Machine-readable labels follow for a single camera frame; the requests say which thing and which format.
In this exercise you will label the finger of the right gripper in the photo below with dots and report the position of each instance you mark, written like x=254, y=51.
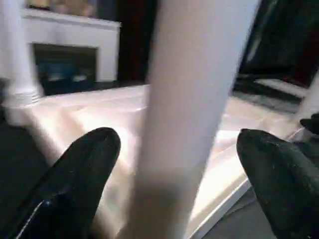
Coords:
x=310, y=124

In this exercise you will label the black mat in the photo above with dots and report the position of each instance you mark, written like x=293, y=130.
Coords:
x=15, y=149

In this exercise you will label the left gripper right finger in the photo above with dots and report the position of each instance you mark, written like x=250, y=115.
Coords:
x=286, y=186

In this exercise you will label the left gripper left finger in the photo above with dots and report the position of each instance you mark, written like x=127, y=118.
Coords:
x=74, y=186

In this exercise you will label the white plastic table top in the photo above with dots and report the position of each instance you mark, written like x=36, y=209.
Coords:
x=87, y=112

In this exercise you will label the white flat board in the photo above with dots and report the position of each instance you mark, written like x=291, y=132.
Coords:
x=274, y=85

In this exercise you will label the white cabinet with glass doors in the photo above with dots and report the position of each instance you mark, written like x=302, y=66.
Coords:
x=107, y=49

